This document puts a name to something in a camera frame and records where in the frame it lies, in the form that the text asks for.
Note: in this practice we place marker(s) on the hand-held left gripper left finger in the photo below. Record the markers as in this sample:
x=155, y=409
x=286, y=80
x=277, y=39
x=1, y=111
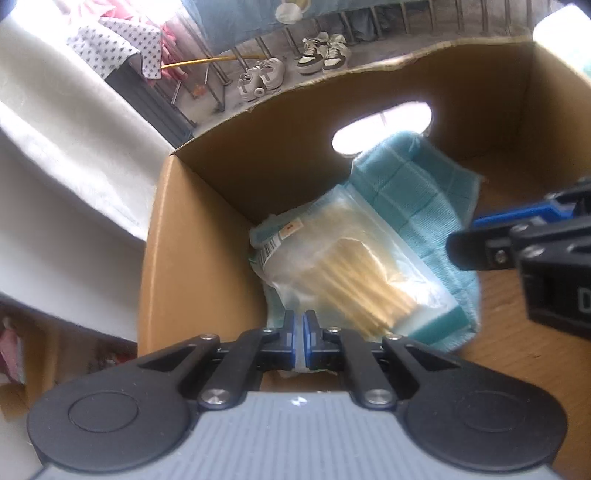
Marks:
x=290, y=338

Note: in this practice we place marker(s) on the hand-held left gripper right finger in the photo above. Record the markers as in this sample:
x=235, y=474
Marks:
x=308, y=339

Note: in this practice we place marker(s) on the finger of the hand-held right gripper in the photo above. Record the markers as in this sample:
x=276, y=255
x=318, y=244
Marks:
x=517, y=214
x=475, y=251

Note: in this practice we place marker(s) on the teal towel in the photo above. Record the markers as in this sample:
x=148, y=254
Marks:
x=415, y=194

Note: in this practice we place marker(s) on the large cardboard box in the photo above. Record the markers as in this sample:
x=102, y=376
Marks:
x=258, y=152

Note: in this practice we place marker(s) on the metal railing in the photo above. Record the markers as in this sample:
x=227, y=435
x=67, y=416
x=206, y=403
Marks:
x=218, y=87

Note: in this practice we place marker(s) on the pink folded item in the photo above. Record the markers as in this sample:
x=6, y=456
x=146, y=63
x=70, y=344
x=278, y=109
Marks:
x=9, y=350

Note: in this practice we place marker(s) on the yellow pole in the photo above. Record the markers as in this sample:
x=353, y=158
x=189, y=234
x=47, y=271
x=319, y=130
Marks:
x=207, y=61

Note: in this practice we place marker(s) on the light curtain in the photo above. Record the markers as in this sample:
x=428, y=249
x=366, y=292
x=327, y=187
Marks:
x=69, y=129

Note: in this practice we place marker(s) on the pink clothes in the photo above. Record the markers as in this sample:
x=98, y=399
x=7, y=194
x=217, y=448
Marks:
x=171, y=44

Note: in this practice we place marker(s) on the blue blanket with circles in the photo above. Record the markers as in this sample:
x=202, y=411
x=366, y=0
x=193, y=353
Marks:
x=240, y=14

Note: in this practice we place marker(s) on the star print cloth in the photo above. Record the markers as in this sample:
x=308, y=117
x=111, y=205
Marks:
x=115, y=44

